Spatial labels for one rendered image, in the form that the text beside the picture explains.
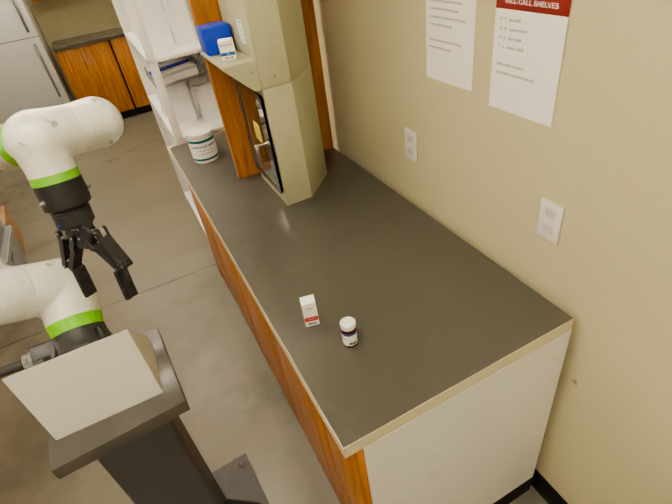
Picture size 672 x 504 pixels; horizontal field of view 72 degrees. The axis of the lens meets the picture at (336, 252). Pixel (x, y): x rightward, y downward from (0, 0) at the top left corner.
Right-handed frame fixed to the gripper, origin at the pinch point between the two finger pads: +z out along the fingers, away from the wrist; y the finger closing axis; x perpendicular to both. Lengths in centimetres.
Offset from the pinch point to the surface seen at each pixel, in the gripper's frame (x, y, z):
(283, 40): -89, -8, -44
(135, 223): -191, 227, 60
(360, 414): -12, -49, 39
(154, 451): 1, 10, 51
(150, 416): 4.0, 0.3, 33.8
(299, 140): -95, -2, -9
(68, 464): 19.9, 11.9, 35.4
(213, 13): -102, 26, -59
